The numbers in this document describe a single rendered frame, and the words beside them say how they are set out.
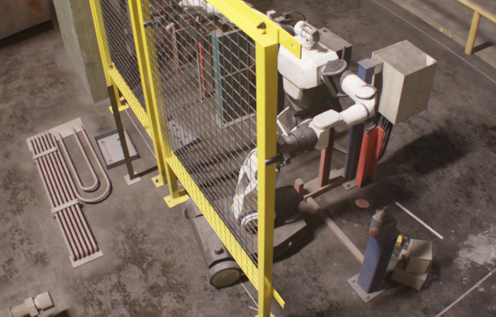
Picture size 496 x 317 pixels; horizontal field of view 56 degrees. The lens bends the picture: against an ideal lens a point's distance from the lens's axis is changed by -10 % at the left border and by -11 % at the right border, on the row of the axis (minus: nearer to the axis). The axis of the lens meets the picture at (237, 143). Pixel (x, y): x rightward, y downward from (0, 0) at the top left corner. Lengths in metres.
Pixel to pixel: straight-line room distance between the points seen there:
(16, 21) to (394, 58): 3.98
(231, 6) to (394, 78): 1.52
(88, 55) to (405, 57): 2.42
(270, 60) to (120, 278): 1.98
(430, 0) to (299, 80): 3.93
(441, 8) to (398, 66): 3.04
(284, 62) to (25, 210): 2.17
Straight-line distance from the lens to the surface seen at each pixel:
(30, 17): 5.67
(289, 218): 3.07
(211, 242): 2.97
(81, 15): 3.95
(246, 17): 1.61
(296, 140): 1.81
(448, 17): 5.80
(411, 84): 3.03
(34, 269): 3.37
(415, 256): 2.90
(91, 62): 4.17
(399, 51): 3.13
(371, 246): 2.72
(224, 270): 2.87
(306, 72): 2.30
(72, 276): 3.24
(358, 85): 2.10
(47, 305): 2.92
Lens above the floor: 2.60
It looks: 43 degrees down
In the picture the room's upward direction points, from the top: 3 degrees counter-clockwise
